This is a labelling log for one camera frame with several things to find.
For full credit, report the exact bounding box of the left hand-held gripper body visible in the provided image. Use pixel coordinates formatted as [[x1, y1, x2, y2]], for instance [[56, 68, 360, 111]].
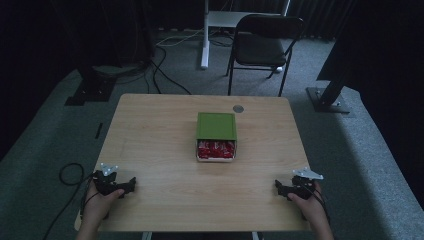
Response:
[[92, 162, 130, 197]]

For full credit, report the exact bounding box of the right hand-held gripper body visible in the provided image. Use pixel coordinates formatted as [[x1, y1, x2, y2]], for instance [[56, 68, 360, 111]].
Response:
[[287, 167, 324, 201]]

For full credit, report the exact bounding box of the pile of red snack packets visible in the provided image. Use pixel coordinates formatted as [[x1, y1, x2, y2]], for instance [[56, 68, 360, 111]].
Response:
[[197, 140, 236, 160]]

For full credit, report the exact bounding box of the green drawer box case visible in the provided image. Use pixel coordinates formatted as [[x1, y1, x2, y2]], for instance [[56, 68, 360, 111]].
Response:
[[195, 112, 238, 142]]

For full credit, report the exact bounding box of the person's right hand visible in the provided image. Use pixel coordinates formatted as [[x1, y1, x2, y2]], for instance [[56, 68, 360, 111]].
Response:
[[287, 182, 324, 228]]

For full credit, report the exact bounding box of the person's left hand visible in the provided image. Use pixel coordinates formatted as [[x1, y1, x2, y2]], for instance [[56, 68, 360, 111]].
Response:
[[82, 186, 125, 228]]

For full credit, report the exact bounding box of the black metal stand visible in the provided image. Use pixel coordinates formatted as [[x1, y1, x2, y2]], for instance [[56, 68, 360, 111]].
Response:
[[306, 74, 351, 115], [64, 64, 118, 107]]

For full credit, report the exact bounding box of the black folding chair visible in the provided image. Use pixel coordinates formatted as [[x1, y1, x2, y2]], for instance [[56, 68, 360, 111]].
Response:
[[225, 13, 305, 98]]

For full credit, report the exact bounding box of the dark curtain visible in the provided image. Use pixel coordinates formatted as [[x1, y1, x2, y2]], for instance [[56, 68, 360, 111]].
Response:
[[289, 0, 355, 42]]

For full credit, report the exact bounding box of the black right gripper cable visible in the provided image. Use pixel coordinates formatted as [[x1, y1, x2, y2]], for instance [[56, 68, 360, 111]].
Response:
[[298, 178, 331, 225]]

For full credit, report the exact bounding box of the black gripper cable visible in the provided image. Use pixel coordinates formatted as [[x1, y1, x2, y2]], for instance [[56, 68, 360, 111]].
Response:
[[298, 178, 331, 225], [42, 162, 98, 240]]

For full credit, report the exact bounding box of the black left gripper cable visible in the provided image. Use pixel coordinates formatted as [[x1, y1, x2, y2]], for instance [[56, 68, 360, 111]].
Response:
[[42, 162, 98, 240]]

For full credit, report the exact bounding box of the black floor cable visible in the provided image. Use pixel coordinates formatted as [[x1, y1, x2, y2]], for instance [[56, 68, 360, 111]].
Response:
[[145, 44, 193, 96]]

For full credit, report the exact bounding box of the white floor cable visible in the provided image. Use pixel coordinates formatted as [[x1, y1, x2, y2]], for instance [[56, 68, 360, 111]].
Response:
[[155, 29, 205, 48]]

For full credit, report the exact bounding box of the white desk frame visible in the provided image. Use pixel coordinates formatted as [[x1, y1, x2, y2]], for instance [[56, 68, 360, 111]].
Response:
[[200, 0, 292, 73]]

